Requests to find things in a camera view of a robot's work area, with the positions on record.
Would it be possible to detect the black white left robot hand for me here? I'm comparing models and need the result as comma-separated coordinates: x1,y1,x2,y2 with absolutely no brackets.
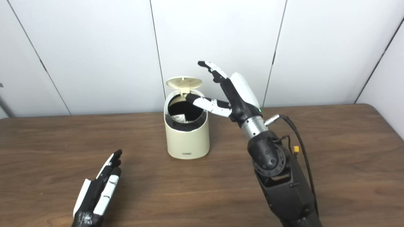
71,149,122,227

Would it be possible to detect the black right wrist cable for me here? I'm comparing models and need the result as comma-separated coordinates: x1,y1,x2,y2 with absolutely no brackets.
264,114,319,218

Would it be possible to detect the cream-colored tabletop bin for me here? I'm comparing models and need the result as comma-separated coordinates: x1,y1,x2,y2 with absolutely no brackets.
164,76,210,160

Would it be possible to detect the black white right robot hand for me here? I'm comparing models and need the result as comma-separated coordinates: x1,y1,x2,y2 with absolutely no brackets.
186,61,264,126

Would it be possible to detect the cream round bin lid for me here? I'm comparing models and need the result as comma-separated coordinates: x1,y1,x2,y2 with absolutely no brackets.
166,76,203,94

